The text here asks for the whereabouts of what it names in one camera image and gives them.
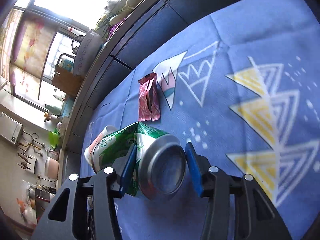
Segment pink white paper cup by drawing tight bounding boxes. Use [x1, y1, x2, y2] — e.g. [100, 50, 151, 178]
[84, 125, 118, 166]

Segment crushed green soda can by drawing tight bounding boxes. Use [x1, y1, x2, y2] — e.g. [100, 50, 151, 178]
[91, 122, 186, 201]

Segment maroon foil snack wrapper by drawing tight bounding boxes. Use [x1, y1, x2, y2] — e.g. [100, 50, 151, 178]
[138, 73, 161, 121]

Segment dark blue kitchen cabinets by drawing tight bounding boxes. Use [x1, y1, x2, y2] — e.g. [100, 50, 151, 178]
[60, 0, 240, 178]

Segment pink rice cooker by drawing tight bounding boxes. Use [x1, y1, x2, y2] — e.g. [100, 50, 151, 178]
[44, 157, 59, 179]

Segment green plastic cup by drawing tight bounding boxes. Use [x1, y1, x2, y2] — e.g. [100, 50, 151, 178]
[48, 128, 60, 148]

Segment blue patterned tablecloth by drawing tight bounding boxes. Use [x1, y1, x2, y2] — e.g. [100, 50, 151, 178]
[83, 0, 319, 239]

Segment wooden cutting board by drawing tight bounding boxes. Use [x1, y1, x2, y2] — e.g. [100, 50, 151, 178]
[52, 66, 84, 98]

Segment green onions and vegetables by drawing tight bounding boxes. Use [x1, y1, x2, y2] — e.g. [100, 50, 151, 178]
[94, 1, 134, 36]

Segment white wall water heater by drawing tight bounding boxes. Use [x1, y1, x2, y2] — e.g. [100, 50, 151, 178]
[0, 112, 23, 145]

